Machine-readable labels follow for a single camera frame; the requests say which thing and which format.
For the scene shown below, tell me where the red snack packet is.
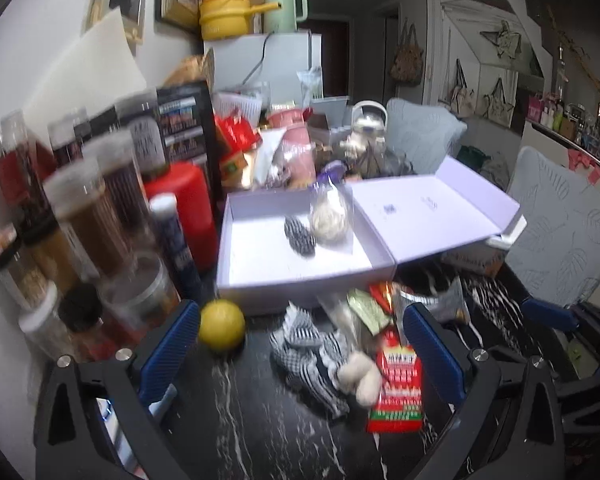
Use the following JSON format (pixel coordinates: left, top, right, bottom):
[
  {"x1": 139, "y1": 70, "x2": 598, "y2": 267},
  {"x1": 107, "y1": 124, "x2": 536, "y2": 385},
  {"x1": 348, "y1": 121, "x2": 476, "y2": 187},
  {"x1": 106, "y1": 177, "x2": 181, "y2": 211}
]
[{"x1": 370, "y1": 282, "x2": 406, "y2": 311}]

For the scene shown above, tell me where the red canister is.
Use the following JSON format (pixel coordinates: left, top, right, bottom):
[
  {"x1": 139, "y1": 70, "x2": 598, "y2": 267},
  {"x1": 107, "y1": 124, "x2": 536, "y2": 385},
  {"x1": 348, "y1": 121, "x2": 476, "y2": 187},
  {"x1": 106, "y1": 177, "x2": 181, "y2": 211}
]
[{"x1": 142, "y1": 161, "x2": 220, "y2": 273}]

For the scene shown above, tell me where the purple pouch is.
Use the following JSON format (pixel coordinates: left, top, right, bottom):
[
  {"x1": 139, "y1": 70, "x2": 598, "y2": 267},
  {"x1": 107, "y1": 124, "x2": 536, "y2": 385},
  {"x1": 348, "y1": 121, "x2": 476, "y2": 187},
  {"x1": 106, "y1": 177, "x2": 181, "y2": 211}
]
[{"x1": 317, "y1": 160, "x2": 351, "y2": 183}]

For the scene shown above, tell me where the lavender gift box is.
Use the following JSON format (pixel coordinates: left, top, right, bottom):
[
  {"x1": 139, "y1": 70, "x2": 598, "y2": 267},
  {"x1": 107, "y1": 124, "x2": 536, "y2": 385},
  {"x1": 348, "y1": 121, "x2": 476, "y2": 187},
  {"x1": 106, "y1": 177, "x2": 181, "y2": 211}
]
[{"x1": 216, "y1": 156, "x2": 528, "y2": 317}]

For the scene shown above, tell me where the white fridge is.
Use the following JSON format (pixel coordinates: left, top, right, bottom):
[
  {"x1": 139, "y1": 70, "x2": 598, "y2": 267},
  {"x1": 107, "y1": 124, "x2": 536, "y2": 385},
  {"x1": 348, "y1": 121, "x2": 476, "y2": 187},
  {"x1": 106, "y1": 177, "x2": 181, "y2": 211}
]
[{"x1": 203, "y1": 31, "x2": 323, "y2": 111}]

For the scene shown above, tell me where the red snack bag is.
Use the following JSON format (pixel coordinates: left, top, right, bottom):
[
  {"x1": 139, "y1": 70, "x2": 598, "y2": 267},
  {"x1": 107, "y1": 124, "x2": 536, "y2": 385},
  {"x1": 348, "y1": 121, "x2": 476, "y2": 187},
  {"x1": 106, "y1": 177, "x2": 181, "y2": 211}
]
[{"x1": 214, "y1": 112, "x2": 263, "y2": 156}]

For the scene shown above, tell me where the grey plastic bin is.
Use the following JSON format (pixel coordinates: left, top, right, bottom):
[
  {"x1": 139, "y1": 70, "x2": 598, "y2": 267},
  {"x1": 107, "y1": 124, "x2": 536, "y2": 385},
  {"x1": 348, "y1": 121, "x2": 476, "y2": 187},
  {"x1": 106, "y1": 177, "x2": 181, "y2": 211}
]
[{"x1": 310, "y1": 95, "x2": 351, "y2": 128}]

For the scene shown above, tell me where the blue tube with white cap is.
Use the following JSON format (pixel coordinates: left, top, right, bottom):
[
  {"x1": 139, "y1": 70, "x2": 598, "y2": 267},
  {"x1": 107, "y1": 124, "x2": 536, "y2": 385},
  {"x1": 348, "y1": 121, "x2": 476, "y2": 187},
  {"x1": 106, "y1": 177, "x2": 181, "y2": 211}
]
[{"x1": 149, "y1": 192, "x2": 203, "y2": 306}]

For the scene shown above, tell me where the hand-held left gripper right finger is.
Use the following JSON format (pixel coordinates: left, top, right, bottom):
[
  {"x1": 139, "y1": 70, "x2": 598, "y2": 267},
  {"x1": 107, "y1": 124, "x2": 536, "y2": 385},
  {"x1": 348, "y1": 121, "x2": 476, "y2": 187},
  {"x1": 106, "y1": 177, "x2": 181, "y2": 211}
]
[{"x1": 402, "y1": 304, "x2": 566, "y2": 480}]

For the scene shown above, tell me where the red packet with green stripe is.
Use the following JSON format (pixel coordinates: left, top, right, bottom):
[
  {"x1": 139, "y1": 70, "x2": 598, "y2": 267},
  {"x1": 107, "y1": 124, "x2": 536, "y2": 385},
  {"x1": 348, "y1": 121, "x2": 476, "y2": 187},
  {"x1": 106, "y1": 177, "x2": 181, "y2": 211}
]
[{"x1": 366, "y1": 327, "x2": 425, "y2": 435}]

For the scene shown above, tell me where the yellow lemon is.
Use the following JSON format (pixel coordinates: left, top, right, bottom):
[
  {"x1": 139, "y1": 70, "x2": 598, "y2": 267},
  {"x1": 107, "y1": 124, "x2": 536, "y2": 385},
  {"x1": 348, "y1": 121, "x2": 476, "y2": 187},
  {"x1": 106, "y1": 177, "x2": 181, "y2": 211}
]
[{"x1": 199, "y1": 300, "x2": 247, "y2": 353}]

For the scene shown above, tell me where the black power cable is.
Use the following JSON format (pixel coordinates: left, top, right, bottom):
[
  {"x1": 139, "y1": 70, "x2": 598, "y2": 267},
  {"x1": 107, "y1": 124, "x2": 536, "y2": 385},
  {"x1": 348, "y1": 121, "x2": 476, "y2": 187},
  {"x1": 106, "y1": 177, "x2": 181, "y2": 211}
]
[{"x1": 242, "y1": 32, "x2": 276, "y2": 86}]

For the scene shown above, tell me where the light green kettle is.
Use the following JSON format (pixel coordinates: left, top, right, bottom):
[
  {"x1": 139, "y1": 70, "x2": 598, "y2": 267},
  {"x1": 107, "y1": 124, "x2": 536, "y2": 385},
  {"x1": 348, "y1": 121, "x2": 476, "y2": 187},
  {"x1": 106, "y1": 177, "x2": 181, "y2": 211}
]
[{"x1": 264, "y1": 0, "x2": 309, "y2": 35}]

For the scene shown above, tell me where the cream fluffy scrunchie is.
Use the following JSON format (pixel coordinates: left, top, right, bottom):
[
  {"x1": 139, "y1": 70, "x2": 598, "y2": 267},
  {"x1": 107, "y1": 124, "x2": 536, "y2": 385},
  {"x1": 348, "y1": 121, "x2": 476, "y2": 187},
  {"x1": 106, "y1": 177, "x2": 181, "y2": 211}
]
[{"x1": 336, "y1": 351, "x2": 383, "y2": 407}]

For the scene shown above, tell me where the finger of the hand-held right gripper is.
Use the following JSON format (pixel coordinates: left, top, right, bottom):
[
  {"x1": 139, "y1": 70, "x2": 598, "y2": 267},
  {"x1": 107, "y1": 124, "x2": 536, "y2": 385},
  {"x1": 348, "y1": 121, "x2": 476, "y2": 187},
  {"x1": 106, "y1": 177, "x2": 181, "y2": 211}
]
[{"x1": 521, "y1": 296, "x2": 582, "y2": 332}]

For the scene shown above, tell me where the white board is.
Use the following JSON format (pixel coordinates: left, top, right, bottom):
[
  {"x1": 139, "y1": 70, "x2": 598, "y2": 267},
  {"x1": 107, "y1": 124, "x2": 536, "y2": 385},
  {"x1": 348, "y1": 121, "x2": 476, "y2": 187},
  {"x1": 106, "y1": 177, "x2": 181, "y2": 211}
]
[{"x1": 22, "y1": 7, "x2": 148, "y2": 126}]

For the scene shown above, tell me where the black white checkered scrunchie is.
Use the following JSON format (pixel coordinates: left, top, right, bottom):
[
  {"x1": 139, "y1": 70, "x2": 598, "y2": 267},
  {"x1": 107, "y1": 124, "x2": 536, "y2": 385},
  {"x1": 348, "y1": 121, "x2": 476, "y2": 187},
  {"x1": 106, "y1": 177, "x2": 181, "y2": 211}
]
[
  {"x1": 271, "y1": 304, "x2": 322, "y2": 356},
  {"x1": 280, "y1": 332, "x2": 352, "y2": 418},
  {"x1": 284, "y1": 215, "x2": 317, "y2": 257}
]

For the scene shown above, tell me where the white flat box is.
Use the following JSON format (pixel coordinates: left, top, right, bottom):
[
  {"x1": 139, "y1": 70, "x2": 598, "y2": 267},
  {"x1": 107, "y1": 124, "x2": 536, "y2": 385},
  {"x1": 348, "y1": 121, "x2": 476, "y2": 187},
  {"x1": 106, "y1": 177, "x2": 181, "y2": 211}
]
[{"x1": 485, "y1": 215, "x2": 528, "y2": 251}]

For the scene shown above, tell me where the dark foil packet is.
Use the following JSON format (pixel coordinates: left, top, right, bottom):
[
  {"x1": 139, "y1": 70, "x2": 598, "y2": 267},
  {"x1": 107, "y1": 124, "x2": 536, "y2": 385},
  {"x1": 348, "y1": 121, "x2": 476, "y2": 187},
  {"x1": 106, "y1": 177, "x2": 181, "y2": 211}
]
[{"x1": 395, "y1": 280, "x2": 471, "y2": 326}]

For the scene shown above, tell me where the woven straw tray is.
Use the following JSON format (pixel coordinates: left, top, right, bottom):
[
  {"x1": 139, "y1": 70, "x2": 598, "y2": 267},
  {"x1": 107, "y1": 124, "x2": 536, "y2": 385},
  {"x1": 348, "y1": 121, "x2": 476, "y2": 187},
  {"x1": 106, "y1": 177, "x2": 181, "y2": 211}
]
[{"x1": 162, "y1": 52, "x2": 216, "y2": 88}]

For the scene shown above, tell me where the group of clear spice jars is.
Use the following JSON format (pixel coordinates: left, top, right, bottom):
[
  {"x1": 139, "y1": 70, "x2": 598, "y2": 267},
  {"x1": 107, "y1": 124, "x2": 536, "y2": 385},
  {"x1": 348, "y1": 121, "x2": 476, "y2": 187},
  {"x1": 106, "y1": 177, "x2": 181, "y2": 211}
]
[{"x1": 0, "y1": 92, "x2": 181, "y2": 366}]

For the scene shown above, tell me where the black printed carton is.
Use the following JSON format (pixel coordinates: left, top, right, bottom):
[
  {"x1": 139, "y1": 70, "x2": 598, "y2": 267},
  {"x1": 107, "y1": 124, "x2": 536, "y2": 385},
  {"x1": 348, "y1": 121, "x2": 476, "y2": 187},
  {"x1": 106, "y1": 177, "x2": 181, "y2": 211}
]
[{"x1": 155, "y1": 80, "x2": 218, "y2": 211}]

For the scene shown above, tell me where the pink tub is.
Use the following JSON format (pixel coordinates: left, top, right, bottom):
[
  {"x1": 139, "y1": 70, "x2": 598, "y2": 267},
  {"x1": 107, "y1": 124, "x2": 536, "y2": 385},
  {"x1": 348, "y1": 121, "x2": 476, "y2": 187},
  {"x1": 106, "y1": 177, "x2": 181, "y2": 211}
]
[{"x1": 267, "y1": 107, "x2": 317, "y2": 183}]

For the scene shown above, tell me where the green bag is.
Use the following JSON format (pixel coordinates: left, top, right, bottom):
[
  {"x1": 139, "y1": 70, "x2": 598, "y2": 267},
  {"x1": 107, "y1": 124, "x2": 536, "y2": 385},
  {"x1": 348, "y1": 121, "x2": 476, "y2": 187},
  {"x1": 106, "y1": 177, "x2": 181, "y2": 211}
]
[{"x1": 457, "y1": 145, "x2": 491, "y2": 171}]

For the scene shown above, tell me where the patterned tote bag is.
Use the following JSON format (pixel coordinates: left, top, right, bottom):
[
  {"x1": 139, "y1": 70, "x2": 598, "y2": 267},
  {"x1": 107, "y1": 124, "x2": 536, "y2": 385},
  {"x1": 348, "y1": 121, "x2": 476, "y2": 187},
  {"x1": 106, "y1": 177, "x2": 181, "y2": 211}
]
[{"x1": 391, "y1": 20, "x2": 425, "y2": 83}]

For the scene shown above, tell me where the shelf of small bottles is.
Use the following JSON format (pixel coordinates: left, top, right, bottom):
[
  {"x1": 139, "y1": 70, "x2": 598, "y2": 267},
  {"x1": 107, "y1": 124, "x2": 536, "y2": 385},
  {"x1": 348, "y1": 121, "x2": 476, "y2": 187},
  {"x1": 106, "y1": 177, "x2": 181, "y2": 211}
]
[{"x1": 525, "y1": 90, "x2": 600, "y2": 171}]

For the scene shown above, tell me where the orange and white cardboard box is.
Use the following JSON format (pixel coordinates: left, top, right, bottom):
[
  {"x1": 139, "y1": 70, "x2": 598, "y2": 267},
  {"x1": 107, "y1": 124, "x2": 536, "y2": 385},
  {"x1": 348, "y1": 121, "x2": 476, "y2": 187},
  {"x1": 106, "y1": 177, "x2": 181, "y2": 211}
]
[{"x1": 442, "y1": 250, "x2": 506, "y2": 276}]

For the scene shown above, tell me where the beige tote bag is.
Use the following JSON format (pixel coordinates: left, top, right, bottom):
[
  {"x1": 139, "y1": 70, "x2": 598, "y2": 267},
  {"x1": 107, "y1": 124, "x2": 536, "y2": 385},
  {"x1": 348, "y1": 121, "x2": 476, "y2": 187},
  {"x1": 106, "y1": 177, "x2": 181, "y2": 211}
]
[
  {"x1": 480, "y1": 77, "x2": 516, "y2": 126},
  {"x1": 447, "y1": 57, "x2": 478, "y2": 116}
]

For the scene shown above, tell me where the wall intercom panel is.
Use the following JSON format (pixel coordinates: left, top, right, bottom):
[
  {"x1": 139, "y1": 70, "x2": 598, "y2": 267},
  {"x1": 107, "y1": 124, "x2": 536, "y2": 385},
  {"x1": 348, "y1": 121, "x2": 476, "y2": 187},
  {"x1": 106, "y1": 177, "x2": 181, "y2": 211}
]
[{"x1": 82, "y1": 0, "x2": 147, "y2": 56}]

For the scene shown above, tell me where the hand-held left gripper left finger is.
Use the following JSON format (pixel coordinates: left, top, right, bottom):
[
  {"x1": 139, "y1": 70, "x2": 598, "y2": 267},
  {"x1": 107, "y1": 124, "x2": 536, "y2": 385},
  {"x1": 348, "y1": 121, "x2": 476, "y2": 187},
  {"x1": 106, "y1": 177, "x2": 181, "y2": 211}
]
[{"x1": 34, "y1": 299, "x2": 202, "y2": 480}]

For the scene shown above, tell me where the light green packet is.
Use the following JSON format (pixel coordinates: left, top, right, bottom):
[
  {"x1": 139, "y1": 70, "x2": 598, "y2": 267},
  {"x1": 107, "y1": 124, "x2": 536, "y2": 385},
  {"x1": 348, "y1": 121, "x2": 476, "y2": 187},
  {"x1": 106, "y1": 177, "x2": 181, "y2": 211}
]
[{"x1": 347, "y1": 287, "x2": 393, "y2": 336}]

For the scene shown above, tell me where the yellow pot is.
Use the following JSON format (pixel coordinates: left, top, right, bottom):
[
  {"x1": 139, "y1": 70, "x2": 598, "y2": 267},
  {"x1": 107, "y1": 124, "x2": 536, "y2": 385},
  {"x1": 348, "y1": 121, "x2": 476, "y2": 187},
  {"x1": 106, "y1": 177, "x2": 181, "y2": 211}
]
[{"x1": 199, "y1": 0, "x2": 281, "y2": 41}]

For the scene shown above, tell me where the white astronaut figure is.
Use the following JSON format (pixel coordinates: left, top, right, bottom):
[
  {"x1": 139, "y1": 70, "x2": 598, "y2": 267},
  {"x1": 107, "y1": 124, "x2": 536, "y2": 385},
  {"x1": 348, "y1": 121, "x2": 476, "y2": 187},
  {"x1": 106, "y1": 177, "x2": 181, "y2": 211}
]
[{"x1": 342, "y1": 100, "x2": 388, "y2": 163}]

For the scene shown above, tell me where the clear plastic bag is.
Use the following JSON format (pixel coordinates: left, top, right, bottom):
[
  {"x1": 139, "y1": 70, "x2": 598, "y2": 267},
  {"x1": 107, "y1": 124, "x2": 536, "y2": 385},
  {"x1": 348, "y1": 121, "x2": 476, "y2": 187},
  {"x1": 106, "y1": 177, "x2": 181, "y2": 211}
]
[{"x1": 320, "y1": 290, "x2": 376, "y2": 356}]

